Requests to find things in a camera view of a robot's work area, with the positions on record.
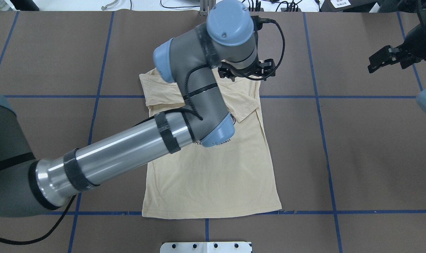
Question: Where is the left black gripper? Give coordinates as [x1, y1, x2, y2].
[218, 59, 276, 82]

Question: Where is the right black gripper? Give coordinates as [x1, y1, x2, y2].
[368, 24, 426, 73]

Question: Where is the cream long-sleeve graphic shirt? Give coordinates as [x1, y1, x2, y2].
[141, 69, 282, 219]

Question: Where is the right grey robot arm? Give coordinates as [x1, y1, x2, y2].
[367, 0, 426, 73]

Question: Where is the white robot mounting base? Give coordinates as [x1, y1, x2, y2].
[160, 241, 253, 253]

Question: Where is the grey metal camera post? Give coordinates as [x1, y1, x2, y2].
[199, 0, 216, 17]

